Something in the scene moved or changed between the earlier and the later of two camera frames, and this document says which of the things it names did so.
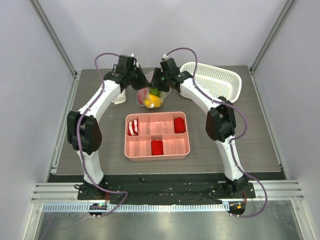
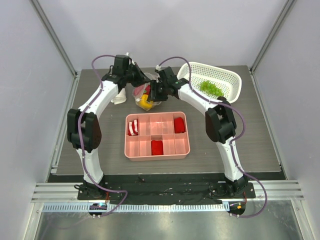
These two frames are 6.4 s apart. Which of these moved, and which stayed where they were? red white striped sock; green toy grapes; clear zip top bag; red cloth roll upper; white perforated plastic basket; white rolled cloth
Moved: clear zip top bag; green toy grapes
Stayed: red cloth roll upper; white perforated plastic basket; white rolled cloth; red white striped sock
